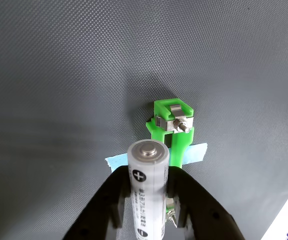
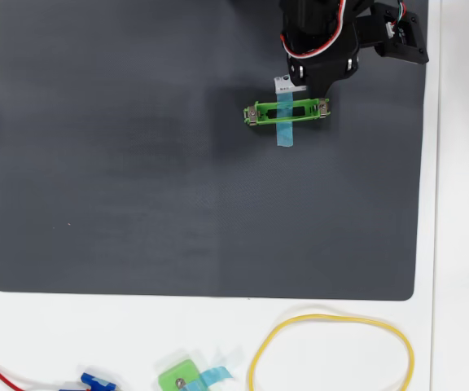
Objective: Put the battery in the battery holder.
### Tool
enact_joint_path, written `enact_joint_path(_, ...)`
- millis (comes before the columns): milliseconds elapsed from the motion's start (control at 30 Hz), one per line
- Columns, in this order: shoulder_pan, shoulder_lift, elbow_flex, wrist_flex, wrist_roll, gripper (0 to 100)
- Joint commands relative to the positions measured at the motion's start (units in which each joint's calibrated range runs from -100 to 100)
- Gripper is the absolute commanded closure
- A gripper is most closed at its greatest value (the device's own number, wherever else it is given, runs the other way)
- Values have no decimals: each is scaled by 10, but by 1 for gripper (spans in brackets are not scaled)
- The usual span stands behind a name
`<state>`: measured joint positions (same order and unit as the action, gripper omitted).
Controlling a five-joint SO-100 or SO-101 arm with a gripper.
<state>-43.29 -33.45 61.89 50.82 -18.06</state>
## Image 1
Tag blue tape strip on holder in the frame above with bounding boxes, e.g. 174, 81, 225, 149
105, 142, 208, 174

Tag green battery holder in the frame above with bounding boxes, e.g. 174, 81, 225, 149
145, 99, 196, 229

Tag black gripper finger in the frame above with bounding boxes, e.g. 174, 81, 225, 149
167, 166, 246, 240
62, 166, 133, 240

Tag white AA battery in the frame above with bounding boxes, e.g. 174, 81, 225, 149
126, 139, 171, 240

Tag dark grey textured mat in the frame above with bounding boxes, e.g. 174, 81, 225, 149
0, 0, 288, 240

